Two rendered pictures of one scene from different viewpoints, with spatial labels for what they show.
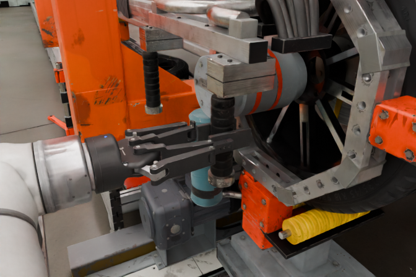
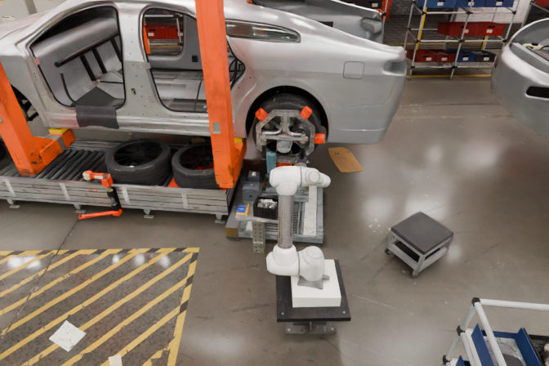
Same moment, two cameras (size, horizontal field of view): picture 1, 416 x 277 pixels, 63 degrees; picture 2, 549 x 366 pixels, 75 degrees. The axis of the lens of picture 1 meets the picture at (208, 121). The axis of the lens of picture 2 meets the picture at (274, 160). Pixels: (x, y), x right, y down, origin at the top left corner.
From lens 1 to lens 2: 2.83 m
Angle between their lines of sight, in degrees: 50
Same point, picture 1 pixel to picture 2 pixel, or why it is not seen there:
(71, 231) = (203, 233)
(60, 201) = not seen: hidden behind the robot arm
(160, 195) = (252, 185)
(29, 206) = not seen: hidden behind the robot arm
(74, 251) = (229, 225)
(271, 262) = not seen: hidden behind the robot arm
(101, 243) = (232, 218)
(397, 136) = (319, 140)
